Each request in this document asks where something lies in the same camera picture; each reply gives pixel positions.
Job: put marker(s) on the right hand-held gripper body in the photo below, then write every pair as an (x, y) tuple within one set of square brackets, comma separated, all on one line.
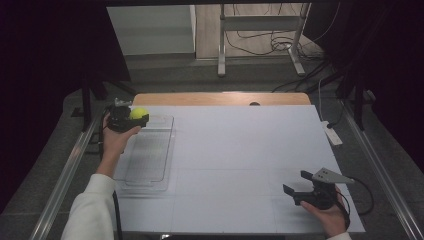
[(320, 197)]

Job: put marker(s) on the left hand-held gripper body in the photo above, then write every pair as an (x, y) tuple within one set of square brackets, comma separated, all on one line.
[(120, 120)]

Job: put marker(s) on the yellow tennis ball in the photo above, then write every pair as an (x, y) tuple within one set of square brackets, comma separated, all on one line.
[(138, 113)]

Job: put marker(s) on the clear plastic container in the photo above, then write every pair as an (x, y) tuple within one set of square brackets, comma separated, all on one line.
[(150, 150)]

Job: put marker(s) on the person's left hand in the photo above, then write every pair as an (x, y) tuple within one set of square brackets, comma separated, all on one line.
[(113, 143)]

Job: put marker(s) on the person's right hand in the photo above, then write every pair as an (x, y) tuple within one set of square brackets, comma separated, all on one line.
[(333, 221)]

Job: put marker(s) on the black stand legs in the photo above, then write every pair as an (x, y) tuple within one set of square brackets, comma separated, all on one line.
[(86, 106), (359, 110)]

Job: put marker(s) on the white power strip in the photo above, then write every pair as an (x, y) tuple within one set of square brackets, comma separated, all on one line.
[(333, 136)]

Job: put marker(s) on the white table mat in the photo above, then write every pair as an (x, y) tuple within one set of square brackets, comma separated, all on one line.
[(233, 186)]

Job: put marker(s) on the white cabinet panel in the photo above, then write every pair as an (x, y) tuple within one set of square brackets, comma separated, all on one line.
[(150, 30)]

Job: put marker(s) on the dark curtain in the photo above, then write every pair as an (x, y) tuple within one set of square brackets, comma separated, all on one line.
[(393, 66), (40, 66)]

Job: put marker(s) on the black floor frame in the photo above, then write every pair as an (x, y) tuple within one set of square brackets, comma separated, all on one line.
[(95, 133)]

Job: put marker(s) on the aluminium floor rail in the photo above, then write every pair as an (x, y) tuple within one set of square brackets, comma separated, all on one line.
[(63, 180), (383, 176)]

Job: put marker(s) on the grey metal stand frame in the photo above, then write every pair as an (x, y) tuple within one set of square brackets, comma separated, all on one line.
[(260, 22)]

